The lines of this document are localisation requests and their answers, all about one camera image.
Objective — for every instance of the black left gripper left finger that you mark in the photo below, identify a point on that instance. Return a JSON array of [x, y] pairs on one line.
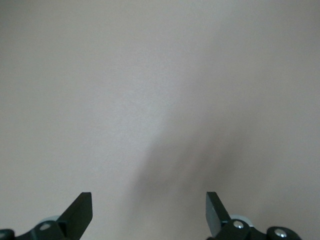
[[75, 217]]

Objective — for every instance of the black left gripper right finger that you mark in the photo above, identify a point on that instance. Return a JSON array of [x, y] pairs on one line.
[[217, 220]]

